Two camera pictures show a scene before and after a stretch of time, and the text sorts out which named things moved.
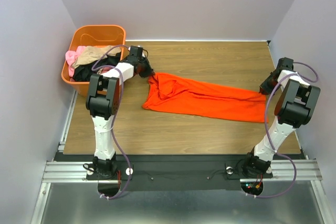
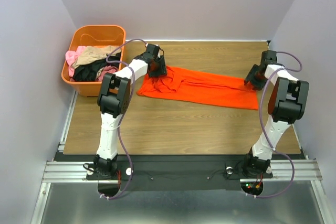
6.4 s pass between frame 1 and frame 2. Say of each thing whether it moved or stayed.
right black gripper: moved
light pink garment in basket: stayed
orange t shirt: moved
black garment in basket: stayed
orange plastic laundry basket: stayed
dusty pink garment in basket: stayed
